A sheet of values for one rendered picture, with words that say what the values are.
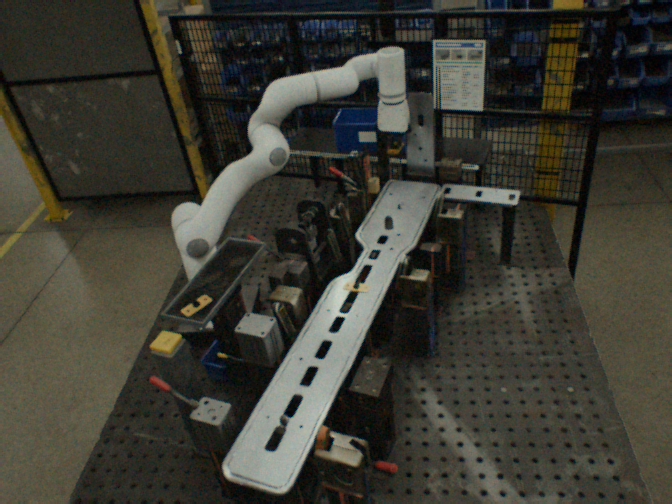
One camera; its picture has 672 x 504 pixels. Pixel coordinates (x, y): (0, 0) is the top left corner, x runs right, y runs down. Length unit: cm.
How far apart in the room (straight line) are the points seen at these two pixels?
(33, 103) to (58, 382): 195
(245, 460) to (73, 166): 340
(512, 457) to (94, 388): 220
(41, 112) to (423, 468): 353
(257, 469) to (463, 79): 171
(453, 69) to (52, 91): 277
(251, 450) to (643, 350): 215
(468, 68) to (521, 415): 135
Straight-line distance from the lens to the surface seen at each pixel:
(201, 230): 187
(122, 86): 410
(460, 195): 224
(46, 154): 463
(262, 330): 159
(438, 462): 177
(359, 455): 136
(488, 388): 194
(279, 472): 144
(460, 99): 253
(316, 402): 153
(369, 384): 152
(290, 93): 179
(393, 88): 191
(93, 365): 342
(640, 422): 286
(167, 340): 158
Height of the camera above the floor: 219
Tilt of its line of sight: 37 degrees down
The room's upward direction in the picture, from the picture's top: 8 degrees counter-clockwise
